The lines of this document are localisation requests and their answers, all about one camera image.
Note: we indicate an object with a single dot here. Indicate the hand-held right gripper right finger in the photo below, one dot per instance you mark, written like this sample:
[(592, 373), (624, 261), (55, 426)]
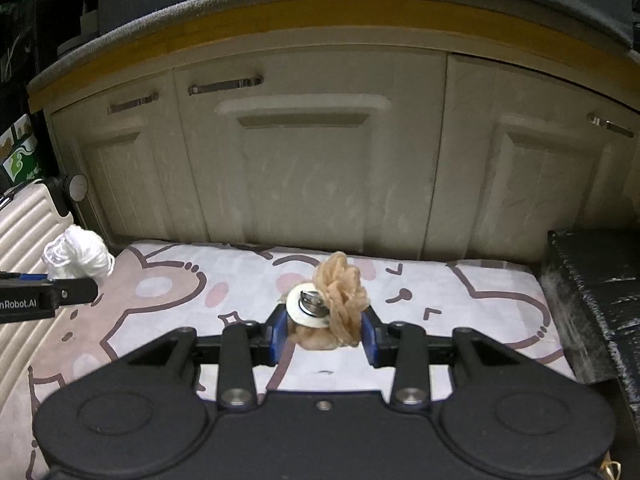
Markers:
[(371, 337)]

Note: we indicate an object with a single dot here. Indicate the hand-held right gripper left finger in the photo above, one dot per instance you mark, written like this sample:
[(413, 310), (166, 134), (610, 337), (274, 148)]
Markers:
[(278, 335)]

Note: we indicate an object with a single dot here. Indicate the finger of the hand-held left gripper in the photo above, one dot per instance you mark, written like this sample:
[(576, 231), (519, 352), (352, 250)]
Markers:
[(75, 290)]

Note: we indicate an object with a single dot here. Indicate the beige flower hair clip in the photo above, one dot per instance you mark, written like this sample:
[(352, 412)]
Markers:
[(340, 285)]

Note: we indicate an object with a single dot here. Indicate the printed cartoon blanket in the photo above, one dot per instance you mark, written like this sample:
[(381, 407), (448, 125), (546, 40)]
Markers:
[(240, 280)]

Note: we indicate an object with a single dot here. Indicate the cream ribbed suitcase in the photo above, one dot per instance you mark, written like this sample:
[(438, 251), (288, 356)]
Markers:
[(30, 230)]

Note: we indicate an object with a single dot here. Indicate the cream cabinet door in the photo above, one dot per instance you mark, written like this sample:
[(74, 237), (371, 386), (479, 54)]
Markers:
[(540, 185), (135, 175), (310, 180)]

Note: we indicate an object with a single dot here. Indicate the green white carton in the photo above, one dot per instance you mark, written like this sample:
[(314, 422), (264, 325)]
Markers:
[(20, 160)]

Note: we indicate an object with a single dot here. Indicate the black padded bench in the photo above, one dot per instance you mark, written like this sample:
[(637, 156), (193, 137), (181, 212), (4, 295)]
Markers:
[(600, 285)]

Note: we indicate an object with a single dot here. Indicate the grey felt bench cushion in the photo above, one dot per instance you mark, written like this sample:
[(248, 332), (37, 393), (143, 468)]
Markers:
[(300, 0)]

